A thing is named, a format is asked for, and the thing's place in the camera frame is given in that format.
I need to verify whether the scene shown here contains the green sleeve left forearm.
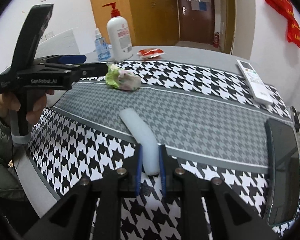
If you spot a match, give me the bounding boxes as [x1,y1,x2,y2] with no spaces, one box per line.
[0,117,25,201]

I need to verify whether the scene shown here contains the white red pump bottle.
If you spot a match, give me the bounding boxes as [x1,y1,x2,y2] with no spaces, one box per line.
[103,2,133,62]

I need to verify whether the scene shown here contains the wooden side door frame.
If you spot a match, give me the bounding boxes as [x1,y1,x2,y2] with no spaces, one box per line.
[221,0,236,54]

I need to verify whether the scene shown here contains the red snack packet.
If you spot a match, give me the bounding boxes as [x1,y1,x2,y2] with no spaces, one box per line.
[138,48,165,60]

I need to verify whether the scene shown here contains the houndstooth table mat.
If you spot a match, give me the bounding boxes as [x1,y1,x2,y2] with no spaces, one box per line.
[27,60,300,240]

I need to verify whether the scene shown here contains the dark brown entrance door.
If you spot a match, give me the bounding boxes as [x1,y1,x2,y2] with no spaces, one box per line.
[178,0,215,44]

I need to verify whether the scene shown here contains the green floral cloth pack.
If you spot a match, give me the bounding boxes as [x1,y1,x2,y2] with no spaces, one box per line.
[105,63,141,91]

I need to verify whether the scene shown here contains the wooden wardrobe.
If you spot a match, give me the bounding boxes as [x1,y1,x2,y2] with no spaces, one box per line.
[90,0,179,46]

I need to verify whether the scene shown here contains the person's left hand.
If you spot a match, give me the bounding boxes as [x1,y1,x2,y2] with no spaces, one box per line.
[0,90,55,127]

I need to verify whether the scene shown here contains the red fire extinguisher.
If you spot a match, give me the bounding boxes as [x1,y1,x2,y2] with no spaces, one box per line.
[213,32,220,48]

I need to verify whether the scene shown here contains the white remote control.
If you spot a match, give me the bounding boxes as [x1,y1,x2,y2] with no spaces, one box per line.
[237,60,273,106]

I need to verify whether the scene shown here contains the small clear spray bottle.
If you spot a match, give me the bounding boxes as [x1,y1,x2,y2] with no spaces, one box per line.
[95,28,111,61]

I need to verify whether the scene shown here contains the white styrofoam box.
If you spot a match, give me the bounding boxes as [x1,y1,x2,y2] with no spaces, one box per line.
[35,29,80,59]

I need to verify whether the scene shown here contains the red hanging bags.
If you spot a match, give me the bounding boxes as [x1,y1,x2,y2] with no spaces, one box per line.
[265,0,300,48]

